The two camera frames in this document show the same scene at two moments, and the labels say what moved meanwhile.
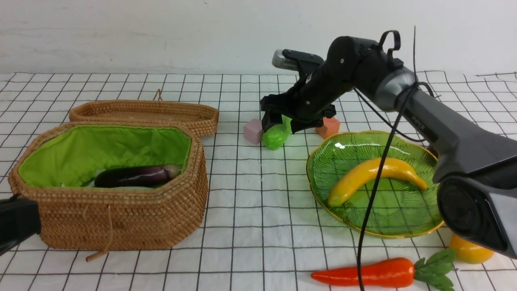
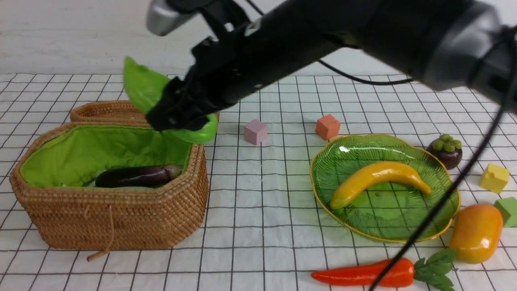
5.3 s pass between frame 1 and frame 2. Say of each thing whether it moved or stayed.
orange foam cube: stayed
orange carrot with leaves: stayed
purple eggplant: stayed
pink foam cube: stayed
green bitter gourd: moved
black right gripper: moved
